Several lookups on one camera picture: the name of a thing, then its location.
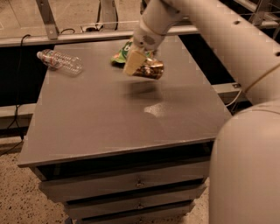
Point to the grey drawer cabinet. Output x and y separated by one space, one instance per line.
116 149

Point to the grey metal railing frame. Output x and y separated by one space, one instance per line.
45 22

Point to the orange drink can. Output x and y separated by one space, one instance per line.
151 69

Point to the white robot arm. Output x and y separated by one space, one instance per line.
245 161

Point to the green dang snack bag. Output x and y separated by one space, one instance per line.
121 56

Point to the clear plastic water bottle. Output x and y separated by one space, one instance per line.
59 61

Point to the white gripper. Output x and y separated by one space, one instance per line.
144 39

